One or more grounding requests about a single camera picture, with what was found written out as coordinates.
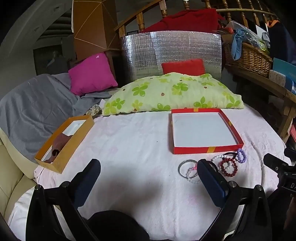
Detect dark red bead bracelet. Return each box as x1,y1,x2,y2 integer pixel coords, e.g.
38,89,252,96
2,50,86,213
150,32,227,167
219,158,238,177

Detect white bead bracelet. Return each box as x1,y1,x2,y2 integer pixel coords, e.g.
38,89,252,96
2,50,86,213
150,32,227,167
211,153,232,167

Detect pink translucent bead bracelet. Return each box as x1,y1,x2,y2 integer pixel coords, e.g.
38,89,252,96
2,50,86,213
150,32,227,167
184,165,202,185

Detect purple bead bracelet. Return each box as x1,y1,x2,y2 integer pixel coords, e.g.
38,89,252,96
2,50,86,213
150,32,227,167
235,148,248,164

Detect silver bangle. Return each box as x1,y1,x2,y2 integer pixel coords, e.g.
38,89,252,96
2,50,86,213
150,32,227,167
178,159,198,180

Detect brown cloth in box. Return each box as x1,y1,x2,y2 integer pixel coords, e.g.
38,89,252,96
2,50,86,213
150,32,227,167
45,133,72,164

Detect orange cardboard box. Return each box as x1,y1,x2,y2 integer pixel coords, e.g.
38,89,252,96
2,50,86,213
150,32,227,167
35,115,94,174

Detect red shallow box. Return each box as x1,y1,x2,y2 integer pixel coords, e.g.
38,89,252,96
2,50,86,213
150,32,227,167
171,108,244,155

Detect cream leather cushion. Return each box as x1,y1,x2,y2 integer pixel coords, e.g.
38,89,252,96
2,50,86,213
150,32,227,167
1,131,38,221

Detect wooden shelf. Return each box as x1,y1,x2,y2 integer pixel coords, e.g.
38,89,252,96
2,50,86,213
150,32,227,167
226,65,295,140

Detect grey blanket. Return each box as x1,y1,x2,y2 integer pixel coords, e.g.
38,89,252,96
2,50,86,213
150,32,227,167
1,73,111,162

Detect blue box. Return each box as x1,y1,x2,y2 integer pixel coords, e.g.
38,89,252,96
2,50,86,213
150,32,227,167
269,58,295,94

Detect green floral pillow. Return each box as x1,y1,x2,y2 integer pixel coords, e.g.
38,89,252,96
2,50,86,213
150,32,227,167
102,72,244,116

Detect magenta pillow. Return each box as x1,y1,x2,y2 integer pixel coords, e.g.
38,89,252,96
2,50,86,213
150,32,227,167
68,53,118,96

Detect wicker basket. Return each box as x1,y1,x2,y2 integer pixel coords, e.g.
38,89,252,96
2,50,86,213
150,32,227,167
223,43,273,77

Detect red cushion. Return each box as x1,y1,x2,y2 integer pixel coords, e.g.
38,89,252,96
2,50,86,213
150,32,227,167
162,59,206,76

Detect silver foil insulation sheet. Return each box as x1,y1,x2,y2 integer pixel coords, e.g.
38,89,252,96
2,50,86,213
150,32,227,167
122,31,222,82

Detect blue cloth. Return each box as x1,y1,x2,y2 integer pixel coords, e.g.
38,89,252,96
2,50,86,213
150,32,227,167
231,29,249,61

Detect brown wooden cabinet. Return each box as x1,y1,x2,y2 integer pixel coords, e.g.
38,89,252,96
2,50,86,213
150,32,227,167
72,0,120,61

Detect red blanket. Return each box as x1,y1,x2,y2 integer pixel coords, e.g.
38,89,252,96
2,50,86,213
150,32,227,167
141,9,225,33

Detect wooden railing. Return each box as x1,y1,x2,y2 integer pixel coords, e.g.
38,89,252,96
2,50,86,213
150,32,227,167
114,0,280,38

